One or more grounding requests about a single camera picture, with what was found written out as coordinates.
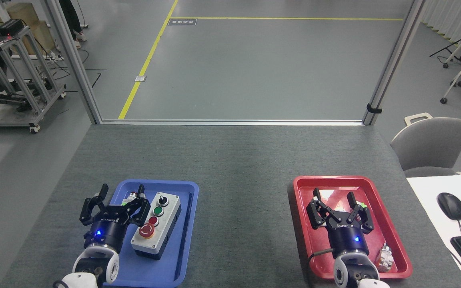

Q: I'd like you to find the aluminium frame cart on wheels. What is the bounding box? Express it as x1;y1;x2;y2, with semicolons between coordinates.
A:
0;24;67;134

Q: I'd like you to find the person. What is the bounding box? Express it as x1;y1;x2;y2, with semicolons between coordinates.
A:
58;0;88;50

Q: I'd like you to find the white desk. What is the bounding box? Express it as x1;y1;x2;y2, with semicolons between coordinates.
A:
405;173;461;288

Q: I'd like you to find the push button switch green block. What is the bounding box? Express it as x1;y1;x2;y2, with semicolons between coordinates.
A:
122;191;147;207

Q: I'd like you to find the grey control box with buttons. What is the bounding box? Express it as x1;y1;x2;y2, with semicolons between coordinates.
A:
130;192;182;261

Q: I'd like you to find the white curtain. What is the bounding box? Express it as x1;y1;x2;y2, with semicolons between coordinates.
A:
420;0;461;45

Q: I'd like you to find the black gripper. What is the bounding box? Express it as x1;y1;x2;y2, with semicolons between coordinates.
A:
306;188;375;259
79;184;151;255

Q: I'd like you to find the silver push button switch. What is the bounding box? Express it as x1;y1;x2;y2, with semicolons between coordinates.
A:
376;242;395;273

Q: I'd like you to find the blue plastic tray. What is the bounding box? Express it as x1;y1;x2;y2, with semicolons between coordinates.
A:
102;179;199;288

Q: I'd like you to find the silver aluminium rail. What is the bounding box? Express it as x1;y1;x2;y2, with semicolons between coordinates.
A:
100;118;366;126

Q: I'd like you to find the black computer mouse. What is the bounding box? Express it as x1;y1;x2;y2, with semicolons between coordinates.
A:
437;192;461;221

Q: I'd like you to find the cardboard box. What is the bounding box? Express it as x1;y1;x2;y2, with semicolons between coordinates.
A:
6;3;56;56

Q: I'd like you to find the grey shell chair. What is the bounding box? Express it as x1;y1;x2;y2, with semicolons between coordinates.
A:
390;112;461;178

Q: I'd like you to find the white switch with green tab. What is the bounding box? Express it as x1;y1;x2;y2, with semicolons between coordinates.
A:
357;202;370;224

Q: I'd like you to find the red plastic tray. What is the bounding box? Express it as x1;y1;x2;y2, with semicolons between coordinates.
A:
293;175;413;280

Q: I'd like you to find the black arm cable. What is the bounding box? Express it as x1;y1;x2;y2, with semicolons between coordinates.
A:
309;248;335;263

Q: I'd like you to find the silver aluminium post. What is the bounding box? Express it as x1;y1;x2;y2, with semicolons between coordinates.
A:
362;0;427;126
44;0;102;125

